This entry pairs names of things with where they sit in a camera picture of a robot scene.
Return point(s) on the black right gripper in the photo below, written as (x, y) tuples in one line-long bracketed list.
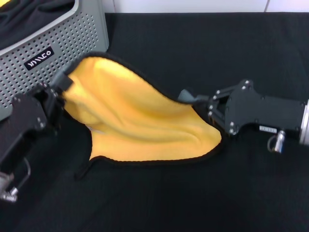
[(265, 113)]

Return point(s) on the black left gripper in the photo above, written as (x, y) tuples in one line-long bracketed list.
[(21, 120)]

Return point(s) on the yellow grey towel black trim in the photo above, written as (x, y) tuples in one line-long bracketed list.
[(135, 125)]

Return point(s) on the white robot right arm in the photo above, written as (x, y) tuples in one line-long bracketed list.
[(305, 120)]

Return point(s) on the grey perforated storage box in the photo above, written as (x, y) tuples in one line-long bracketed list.
[(79, 31)]

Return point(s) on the black tablecloth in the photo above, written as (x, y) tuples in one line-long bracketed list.
[(169, 193)]

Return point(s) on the folded yellow towel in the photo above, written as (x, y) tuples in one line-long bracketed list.
[(3, 2)]

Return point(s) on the black crumpled cloth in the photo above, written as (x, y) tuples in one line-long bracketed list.
[(36, 21)]

